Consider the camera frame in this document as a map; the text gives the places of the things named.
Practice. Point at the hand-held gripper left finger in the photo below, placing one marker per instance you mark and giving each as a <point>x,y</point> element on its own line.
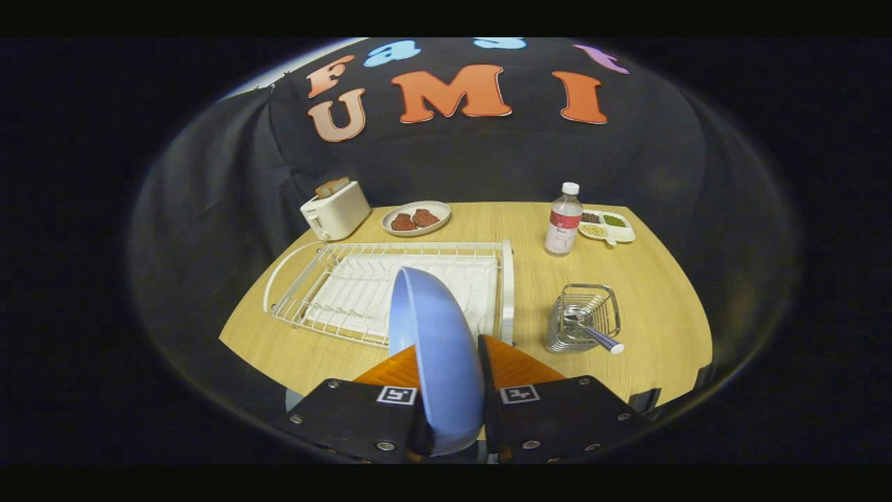
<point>348,418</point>

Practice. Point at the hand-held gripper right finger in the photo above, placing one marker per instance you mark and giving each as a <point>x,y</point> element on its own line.
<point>557,418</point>

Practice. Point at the blue plate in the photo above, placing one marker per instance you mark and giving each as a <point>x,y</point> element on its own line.
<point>439,348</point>

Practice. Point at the white divided dish with beans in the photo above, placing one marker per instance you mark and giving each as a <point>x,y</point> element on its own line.
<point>620,233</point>

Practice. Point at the beige oval dish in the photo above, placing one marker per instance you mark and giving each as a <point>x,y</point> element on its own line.
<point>439,209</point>

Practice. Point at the clear bottle with red label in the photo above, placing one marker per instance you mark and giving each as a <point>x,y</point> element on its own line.
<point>563,223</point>

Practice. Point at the red meat piece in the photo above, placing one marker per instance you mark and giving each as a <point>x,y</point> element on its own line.
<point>426,217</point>
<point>403,222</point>

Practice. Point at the white toaster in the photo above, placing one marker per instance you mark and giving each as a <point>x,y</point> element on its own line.
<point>341,213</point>

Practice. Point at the toast slices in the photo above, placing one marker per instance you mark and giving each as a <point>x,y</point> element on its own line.
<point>332,186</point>

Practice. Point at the black backdrop cloth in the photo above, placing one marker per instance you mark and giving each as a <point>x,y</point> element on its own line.
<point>488,160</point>

